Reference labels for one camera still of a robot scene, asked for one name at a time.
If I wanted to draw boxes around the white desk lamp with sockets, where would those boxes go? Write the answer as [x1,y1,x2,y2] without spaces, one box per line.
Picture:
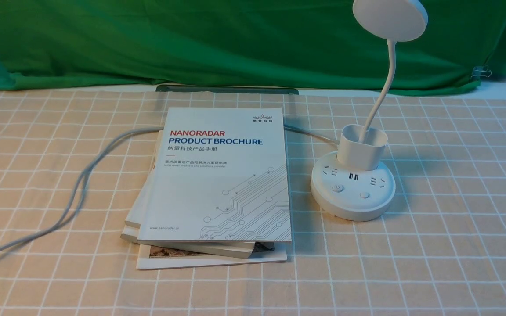
[311,0,428,222]

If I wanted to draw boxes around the white Nanoradar product brochure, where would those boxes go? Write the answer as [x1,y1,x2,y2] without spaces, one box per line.
[138,108,293,242]

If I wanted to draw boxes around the green backdrop cloth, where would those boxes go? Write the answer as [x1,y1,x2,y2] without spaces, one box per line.
[0,0,506,96]

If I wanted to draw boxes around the thick book under brochure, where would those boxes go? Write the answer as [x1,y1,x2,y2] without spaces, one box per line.
[120,130,275,259]

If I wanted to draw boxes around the bottom white magazine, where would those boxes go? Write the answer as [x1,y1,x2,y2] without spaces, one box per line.
[135,244,288,270]

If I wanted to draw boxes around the beige checked tablecloth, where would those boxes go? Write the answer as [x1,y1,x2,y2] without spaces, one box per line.
[0,90,506,316]

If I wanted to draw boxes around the metal binder clip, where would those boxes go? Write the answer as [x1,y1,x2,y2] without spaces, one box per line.
[470,65,492,80]

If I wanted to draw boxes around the grey lamp power cable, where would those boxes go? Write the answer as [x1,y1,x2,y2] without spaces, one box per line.
[0,124,340,269]

